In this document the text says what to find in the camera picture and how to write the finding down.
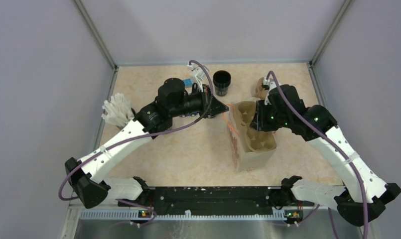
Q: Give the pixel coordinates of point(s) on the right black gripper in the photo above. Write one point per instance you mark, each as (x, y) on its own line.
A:
(259, 123)

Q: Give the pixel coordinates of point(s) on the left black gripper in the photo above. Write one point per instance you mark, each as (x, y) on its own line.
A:
(205, 96)

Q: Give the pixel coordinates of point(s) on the brown cardboard cup carrier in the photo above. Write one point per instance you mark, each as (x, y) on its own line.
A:
(255, 141)

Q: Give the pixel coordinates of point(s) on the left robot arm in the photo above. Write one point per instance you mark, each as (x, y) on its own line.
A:
(86, 175)

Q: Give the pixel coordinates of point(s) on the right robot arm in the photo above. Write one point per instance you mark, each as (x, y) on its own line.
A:
(363, 196)

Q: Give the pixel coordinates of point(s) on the blue toy car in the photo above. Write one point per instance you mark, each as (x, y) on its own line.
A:
(190, 114)

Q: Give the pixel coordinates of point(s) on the blue toy brick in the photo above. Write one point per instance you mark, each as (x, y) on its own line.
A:
(187, 83)

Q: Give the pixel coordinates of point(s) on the white straws bundle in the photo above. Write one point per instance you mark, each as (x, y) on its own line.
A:
(117, 111)

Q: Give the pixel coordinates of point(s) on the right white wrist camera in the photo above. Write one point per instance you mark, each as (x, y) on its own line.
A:
(272, 86)

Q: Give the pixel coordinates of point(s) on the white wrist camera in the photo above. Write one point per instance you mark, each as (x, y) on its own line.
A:
(197, 75)
(272, 86)

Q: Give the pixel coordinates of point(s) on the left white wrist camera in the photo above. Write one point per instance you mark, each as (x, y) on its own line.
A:
(197, 75)

